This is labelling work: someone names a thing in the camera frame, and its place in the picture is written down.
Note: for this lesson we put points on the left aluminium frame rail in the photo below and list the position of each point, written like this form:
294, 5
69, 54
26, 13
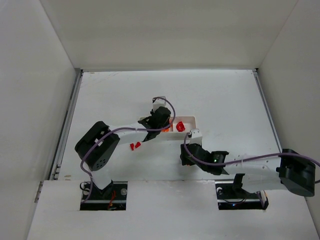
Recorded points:
56, 163

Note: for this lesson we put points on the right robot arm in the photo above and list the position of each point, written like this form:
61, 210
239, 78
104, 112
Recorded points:
287, 170

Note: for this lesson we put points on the white divided sorting tray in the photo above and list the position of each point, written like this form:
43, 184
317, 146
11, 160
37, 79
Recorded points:
173, 134

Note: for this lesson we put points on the red curved lego piece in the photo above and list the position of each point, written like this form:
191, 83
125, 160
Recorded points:
180, 127

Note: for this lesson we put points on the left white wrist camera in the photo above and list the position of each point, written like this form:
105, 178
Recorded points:
157, 102

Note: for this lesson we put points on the red slope lego brick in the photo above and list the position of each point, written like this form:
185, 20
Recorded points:
137, 145

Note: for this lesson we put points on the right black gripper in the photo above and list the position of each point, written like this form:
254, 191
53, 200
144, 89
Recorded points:
189, 153

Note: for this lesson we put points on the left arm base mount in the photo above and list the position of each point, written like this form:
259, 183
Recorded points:
112, 198

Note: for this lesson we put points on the aluminium frame rail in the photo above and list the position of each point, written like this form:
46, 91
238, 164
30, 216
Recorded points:
266, 144
56, 163

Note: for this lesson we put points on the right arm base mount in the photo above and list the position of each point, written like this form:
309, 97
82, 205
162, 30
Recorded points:
231, 196

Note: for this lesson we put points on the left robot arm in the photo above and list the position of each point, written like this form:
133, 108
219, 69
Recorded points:
96, 147

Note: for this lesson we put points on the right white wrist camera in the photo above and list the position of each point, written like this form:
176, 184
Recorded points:
195, 136

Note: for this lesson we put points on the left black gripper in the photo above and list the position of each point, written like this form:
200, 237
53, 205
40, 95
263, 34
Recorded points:
155, 120

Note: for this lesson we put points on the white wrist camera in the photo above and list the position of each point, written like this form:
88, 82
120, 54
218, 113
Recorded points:
195, 136
157, 102

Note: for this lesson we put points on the right aluminium frame rail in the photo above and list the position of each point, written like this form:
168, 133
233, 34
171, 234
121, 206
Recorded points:
266, 144

